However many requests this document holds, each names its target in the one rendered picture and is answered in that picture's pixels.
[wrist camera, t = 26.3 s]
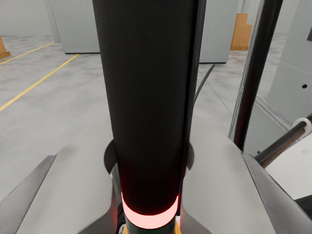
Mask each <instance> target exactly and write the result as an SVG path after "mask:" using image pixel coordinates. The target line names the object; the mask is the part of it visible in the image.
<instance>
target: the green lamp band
mask: <svg viewBox="0 0 312 234"><path fill-rule="evenodd" d="M124 215H125V220H126V224H127V227H128V229H129V230H130V232H131V233H132V234H169V233H170V231H171V230H172V229H173V227H174V225H175V223H176V213H175V215H174V217H173V218H172V220H171V221H170V222H169V223H168V224H166V225H165V226H163V227H161V228H158V229H152V230H148V229H142V228H139V227H137V226H135V225H134V224H132V223H131V222H130V221H129V219H128V218H127V216H126V214H125V213H124Z"/></svg>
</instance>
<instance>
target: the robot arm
mask: <svg viewBox="0 0 312 234"><path fill-rule="evenodd" d="M116 163H117V158H116V152H115V145H114V139H113V133H112V127H111V119H110V114H108V115H106V116H105V117H103V118H101V119H100V120H98V121H97V122H95V123H94V124H92V125H91V126H89V127H88V128H86V129H85V130H83V131H82V132H80V133H79V134H77V135H76V136H75V137H74V138H73V139H72V140H70V141H69V142H68V143H67V144H66V145H65V146H64V147H63V148H62V149H61V150H60V151H59V152H58V153H57V154H56V155H49V156H47V157H46V158H45V159H44V160H43V161H42V162H41V163H40V164H39V165H38V166H37V167H36V168H35V169H34V170H33V171H32V172H31V173H30V174H29V175H28V176H26V177H25V178H24V179H23V180H22V181H21V182H20V183H19V184H18V185H17V186H16V187H15V188H14V189H13V190H12V191H11V192H10V193H9V194H8V195H7V196H6V197H5V198H4V199H3V200H2V201H1V202H0V234H115V233H116V230H117V199H116V194H115V189H114V184H113V179H112V177H111V176H110V173H111V171H112V169H113V167H114V165H115V164H116ZM187 167H188V169H189V172H188V173H187V175H186V176H185V177H184V179H183V185H182V198H181V209H180V232H181V234H312V219H311V218H310V217H309V216H308V215H307V213H306V212H305V211H304V210H303V209H302V208H301V207H300V206H299V205H298V204H297V203H296V202H295V201H294V199H293V198H292V197H291V196H290V195H289V194H288V193H287V192H286V191H285V190H284V189H283V188H282V187H281V186H280V185H279V184H278V183H277V182H276V181H275V180H274V179H273V178H272V177H271V175H270V174H269V173H268V172H267V171H266V170H265V169H264V168H263V167H262V166H261V165H260V164H259V163H258V162H257V161H256V159H255V158H254V157H253V156H252V155H249V154H244V153H243V152H242V151H241V150H240V149H239V148H238V147H237V146H236V145H235V144H234V143H233V142H232V141H231V140H230V139H229V138H228V137H227V136H225V135H224V134H223V133H221V132H220V131H219V130H217V129H216V128H215V127H213V126H212V125H210V124H209V123H207V122H206V121H204V120H203V119H201V118H200V117H198V116H197V115H196V114H194V113H193V117H192V124H191V132H190V140H189V148H188V158H187Z"/></svg>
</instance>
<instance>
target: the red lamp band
mask: <svg viewBox="0 0 312 234"><path fill-rule="evenodd" d="M122 200H123V198H122ZM177 201H178V197H177V199H176V201H175V203H174V205H173V206H172V207H171V208H170V209H169V210H167V211H166V212H164V213H162V214H158V215H154V216H145V215H140V214H137V213H135V212H133V211H132V210H130V209H129V208H128V207H127V206H126V204H125V203H124V200H123V208H124V212H125V214H126V216H127V218H128V219H129V220H130V221H131V222H132V223H133V224H135V225H137V226H139V227H141V228H149V229H150V228H158V227H161V226H163V225H165V224H166V223H168V222H169V221H170V220H171V219H172V218H173V216H174V215H175V213H176V210H177Z"/></svg>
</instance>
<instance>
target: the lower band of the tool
mask: <svg viewBox="0 0 312 234"><path fill-rule="evenodd" d="M123 234H128V232H127V227H126V224H125V226H124V229H123ZM175 234H181V232H180V227H179V225H178V223H177V221H176V226H175Z"/></svg>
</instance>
